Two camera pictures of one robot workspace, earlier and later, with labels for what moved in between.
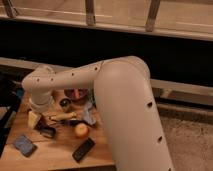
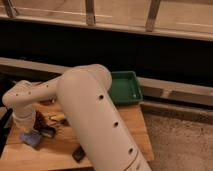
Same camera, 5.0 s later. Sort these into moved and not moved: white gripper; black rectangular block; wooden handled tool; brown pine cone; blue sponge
Moved: white gripper; blue sponge
Not moved: brown pine cone; wooden handled tool; black rectangular block
